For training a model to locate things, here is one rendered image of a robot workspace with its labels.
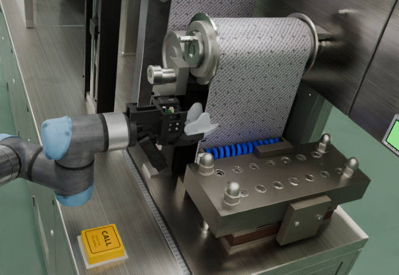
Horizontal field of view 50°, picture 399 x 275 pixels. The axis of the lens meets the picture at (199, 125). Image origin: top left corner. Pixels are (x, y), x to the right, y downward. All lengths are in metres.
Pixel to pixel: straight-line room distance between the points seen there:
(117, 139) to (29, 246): 1.35
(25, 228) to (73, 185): 1.34
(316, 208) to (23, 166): 0.60
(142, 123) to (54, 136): 0.17
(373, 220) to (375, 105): 1.74
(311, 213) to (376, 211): 1.81
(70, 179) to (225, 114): 0.35
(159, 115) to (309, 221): 0.40
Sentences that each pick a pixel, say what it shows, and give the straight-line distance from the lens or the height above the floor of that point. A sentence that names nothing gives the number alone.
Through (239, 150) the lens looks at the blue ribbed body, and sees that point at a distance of 0.99.
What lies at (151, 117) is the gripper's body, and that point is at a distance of 0.84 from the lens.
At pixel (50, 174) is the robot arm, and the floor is 1.03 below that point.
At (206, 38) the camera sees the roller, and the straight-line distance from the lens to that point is 0.86.
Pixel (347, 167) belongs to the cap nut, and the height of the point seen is 1.05.
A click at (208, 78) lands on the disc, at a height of 1.21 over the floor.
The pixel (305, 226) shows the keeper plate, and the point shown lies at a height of 0.95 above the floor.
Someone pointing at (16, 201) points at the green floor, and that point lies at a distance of 2.32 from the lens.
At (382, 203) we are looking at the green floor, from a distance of 2.84.
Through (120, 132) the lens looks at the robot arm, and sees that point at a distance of 0.82.
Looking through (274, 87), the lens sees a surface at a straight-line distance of 0.98.
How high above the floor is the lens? 1.60
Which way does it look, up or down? 33 degrees down
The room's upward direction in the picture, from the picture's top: 11 degrees clockwise
